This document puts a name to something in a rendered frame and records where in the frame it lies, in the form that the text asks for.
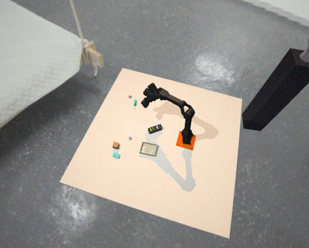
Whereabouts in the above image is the teal flat block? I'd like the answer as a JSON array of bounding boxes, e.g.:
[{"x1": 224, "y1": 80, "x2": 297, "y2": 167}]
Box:
[{"x1": 112, "y1": 153, "x2": 120, "y2": 158}]

